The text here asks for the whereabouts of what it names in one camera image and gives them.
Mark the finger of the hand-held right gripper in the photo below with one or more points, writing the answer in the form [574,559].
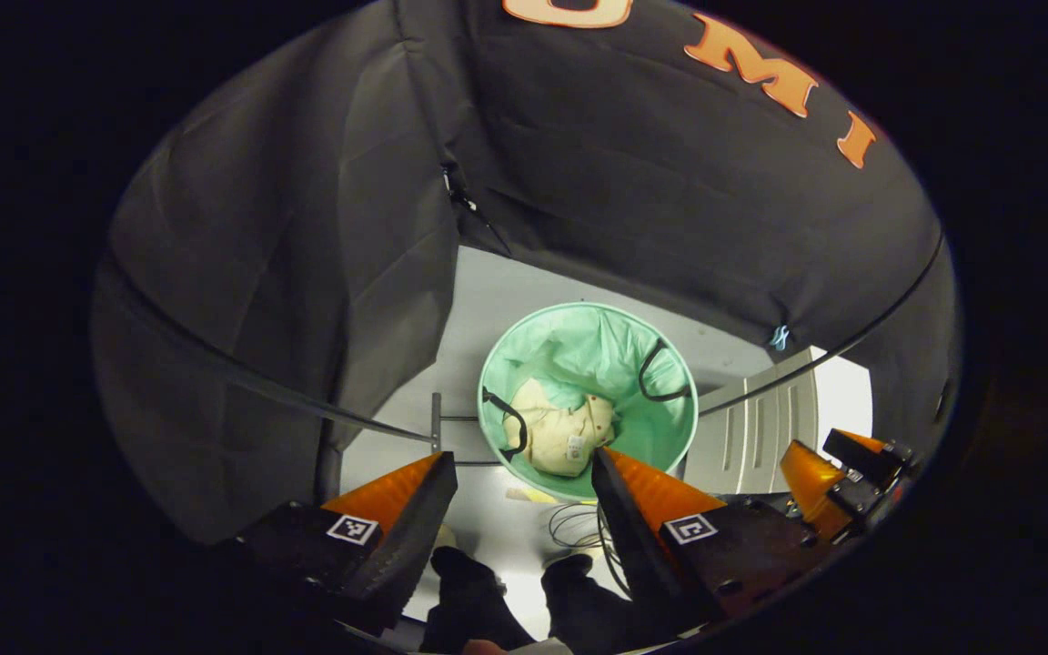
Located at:
[811,482]
[856,448]

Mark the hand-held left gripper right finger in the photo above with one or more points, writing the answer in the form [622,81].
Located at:
[633,546]

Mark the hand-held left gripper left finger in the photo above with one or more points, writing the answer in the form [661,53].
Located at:
[415,546]

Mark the cream shirt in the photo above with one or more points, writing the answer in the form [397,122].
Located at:
[560,437]

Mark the green laundry hamper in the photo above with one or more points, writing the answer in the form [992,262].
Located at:
[579,346]

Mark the white drawer cabinet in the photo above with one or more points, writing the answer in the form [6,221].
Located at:
[760,437]

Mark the blue cloth tie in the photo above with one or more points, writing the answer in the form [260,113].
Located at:
[780,337]

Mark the black backdrop cloth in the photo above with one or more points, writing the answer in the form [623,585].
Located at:
[624,182]

